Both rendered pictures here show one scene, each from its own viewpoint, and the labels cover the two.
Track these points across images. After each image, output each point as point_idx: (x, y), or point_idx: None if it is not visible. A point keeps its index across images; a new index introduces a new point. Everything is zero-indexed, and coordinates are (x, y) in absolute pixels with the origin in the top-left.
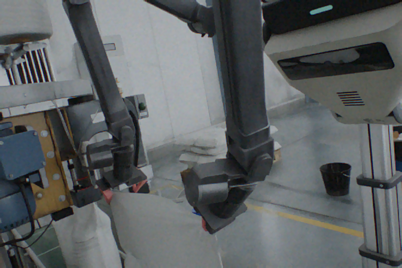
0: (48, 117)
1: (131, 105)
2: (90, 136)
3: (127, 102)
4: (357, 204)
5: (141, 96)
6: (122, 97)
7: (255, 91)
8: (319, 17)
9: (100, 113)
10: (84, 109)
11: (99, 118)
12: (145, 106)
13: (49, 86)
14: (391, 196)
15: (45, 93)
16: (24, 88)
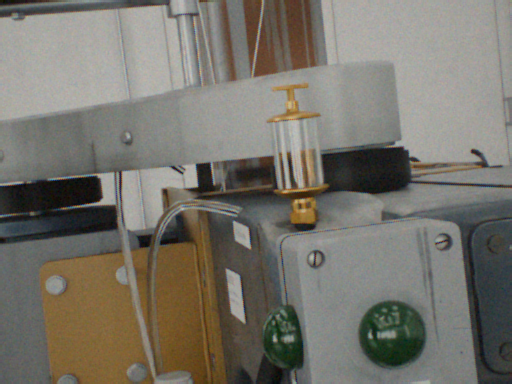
0: (199, 225)
1: (275, 300)
2: (234, 367)
3: (265, 269)
4: None
5: (289, 256)
6: (259, 228)
7: None
8: None
9: (234, 277)
10: (219, 232)
11: (235, 298)
12: (267, 349)
13: (78, 125)
14: None
15: (60, 152)
16: (0, 136)
